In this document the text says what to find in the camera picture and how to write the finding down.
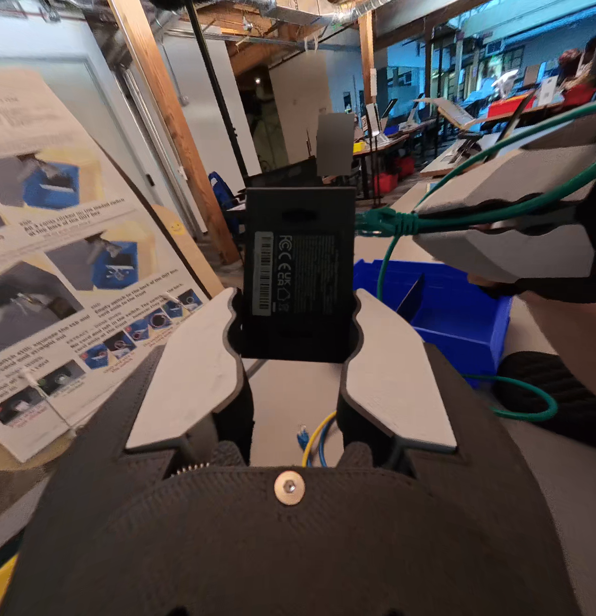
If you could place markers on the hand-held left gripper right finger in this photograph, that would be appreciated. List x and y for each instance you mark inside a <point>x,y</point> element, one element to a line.
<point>399,385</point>

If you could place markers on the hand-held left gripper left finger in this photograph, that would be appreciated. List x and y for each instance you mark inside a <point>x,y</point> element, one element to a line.
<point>192,380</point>

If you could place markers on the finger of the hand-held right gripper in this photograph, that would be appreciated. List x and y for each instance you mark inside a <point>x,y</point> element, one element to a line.
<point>519,255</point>
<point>519,178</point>

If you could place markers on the black network switch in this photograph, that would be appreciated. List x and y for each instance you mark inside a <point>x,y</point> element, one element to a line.
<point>298,288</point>

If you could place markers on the person's right forearm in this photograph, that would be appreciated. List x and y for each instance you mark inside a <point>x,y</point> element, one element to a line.
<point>577,346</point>

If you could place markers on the person's right hand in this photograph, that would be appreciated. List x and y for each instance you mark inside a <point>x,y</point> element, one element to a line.
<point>483,281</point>

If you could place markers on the blue plastic bin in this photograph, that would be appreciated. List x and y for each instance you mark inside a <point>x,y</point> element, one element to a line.
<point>461,327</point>

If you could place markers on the black bin divider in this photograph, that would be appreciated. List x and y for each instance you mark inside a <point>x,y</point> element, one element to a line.
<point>413,301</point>

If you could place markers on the wooden poster board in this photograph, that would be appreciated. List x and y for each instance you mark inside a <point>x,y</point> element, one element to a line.
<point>192,250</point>

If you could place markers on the printed instruction poster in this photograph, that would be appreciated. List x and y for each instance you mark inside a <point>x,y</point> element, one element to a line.
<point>86,240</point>

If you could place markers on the blue office chair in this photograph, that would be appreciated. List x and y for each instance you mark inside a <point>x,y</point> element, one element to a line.
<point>223,197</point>

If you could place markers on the black pole lamp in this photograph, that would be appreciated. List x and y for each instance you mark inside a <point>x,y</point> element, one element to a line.
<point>216,86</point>

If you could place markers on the slim wooden support post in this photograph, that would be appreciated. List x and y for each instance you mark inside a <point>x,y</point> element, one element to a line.
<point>368,57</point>

